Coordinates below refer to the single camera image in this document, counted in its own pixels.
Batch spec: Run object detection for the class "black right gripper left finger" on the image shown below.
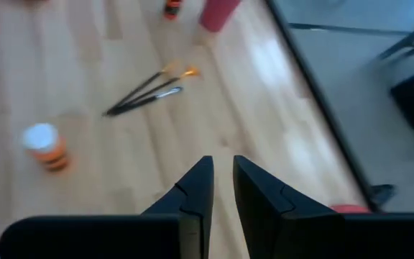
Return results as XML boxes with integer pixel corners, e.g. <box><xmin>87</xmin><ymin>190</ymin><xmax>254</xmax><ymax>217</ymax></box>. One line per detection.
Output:
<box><xmin>142</xmin><ymin>155</ymin><xmax>214</xmax><ymax>259</ymax></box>

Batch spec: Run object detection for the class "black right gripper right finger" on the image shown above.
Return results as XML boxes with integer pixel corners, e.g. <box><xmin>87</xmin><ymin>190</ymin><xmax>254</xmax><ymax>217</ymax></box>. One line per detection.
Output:
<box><xmin>232</xmin><ymin>155</ymin><xmax>344</xmax><ymax>259</ymax></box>

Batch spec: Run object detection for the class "red plastic cup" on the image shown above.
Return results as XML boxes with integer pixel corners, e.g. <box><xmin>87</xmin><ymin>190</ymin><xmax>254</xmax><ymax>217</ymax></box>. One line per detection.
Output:
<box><xmin>198</xmin><ymin>0</ymin><xmax>242</xmax><ymax>33</ymax></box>

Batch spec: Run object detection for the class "small orange paint bottle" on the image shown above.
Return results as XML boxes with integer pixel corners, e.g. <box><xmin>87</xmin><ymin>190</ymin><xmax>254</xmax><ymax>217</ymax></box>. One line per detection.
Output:
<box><xmin>20</xmin><ymin>122</ymin><xmax>72</xmax><ymax>173</ymax></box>

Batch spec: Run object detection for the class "small red-orange paint bottle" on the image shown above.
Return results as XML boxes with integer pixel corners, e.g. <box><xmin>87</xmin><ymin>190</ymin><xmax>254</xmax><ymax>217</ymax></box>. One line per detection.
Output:
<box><xmin>163</xmin><ymin>0</ymin><xmax>183</xmax><ymax>21</ymax></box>

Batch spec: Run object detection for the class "black paintbrush silver ferrule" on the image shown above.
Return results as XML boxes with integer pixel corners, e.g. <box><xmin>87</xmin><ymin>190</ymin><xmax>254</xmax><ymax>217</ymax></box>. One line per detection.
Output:
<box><xmin>106</xmin><ymin>85</ymin><xmax>185</xmax><ymax>117</ymax></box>

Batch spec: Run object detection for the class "black table clamp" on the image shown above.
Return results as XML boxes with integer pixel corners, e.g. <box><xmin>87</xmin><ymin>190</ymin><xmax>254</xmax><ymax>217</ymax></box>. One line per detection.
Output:
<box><xmin>368</xmin><ymin>183</ymin><xmax>397</xmax><ymax>212</ymax></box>

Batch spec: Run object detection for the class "thin black paintbrush tan tip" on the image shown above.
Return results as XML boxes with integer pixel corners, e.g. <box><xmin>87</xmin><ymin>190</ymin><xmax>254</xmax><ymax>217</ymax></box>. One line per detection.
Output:
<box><xmin>101</xmin><ymin>60</ymin><xmax>180</xmax><ymax>117</ymax></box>

